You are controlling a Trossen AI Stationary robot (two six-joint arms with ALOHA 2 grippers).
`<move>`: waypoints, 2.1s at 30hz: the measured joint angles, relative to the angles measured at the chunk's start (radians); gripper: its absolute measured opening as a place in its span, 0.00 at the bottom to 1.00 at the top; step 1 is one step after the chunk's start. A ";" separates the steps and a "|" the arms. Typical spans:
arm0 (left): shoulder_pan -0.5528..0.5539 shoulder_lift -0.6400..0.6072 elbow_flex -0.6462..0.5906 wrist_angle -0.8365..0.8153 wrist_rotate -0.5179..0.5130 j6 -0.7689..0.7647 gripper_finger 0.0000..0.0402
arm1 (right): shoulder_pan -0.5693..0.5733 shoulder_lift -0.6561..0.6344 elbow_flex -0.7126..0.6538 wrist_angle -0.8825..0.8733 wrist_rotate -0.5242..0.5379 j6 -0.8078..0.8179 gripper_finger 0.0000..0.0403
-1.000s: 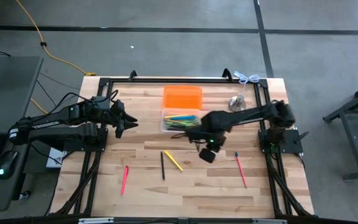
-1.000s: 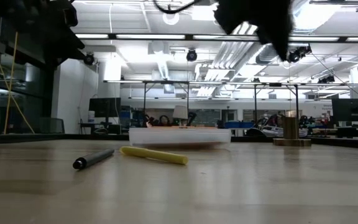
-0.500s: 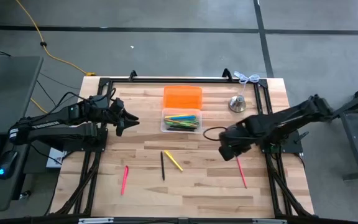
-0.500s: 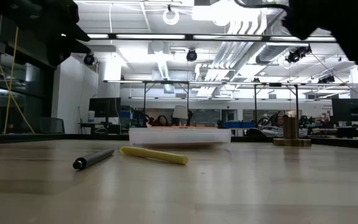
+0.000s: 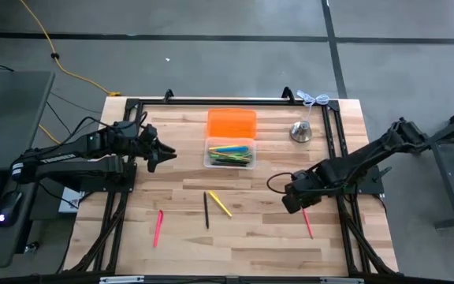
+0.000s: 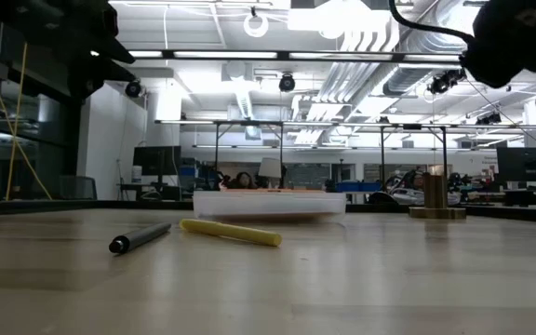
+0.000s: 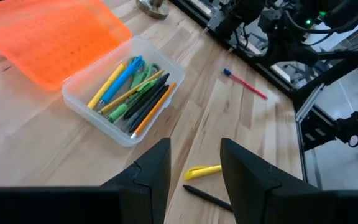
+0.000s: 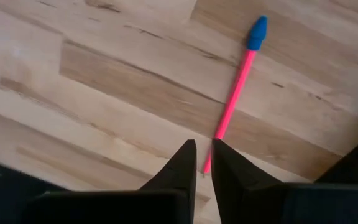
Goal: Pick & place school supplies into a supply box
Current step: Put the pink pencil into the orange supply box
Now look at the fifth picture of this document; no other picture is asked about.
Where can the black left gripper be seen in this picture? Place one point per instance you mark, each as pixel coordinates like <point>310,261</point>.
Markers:
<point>151,148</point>

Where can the clear plastic supply box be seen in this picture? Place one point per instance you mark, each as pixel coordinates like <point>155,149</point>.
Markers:
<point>211,165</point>

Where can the green pen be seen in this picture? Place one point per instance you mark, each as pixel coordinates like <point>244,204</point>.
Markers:
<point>221,156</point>

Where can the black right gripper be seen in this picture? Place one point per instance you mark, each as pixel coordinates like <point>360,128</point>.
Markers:
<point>302,193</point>

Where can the white printed box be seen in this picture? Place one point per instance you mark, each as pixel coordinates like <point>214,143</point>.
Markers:
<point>70,201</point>

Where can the brass cylinder stand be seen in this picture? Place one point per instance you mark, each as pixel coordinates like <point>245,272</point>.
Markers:
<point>301,131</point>

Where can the pink pen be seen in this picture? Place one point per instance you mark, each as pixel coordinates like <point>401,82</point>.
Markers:
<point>158,229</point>

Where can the dark grey capped pen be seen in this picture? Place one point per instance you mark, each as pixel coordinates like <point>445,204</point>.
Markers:
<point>206,211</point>

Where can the blue object edge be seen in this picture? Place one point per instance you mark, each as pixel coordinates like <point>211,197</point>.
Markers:
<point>308,225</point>

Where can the yellow pencil green ferrule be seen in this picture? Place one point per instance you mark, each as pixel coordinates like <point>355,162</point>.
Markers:
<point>231,154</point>

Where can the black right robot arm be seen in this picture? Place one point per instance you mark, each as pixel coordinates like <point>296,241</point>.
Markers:
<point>369,154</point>

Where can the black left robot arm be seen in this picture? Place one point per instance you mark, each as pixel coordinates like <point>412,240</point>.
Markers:
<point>73,150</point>

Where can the black office desk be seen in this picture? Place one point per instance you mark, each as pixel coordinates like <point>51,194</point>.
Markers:
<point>10,118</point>

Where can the thick yellow highlighter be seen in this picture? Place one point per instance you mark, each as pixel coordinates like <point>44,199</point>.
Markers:
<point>220,204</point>

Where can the black aluminium table frame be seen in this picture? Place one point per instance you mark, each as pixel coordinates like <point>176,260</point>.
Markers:
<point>339,130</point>

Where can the black computer mouse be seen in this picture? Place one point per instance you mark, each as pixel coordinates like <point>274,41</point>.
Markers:
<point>9,209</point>

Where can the orange plastic box lid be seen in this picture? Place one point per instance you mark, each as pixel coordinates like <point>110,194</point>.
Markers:
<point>231,123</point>

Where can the blue pen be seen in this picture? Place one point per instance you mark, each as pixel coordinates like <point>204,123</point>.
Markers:
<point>239,149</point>

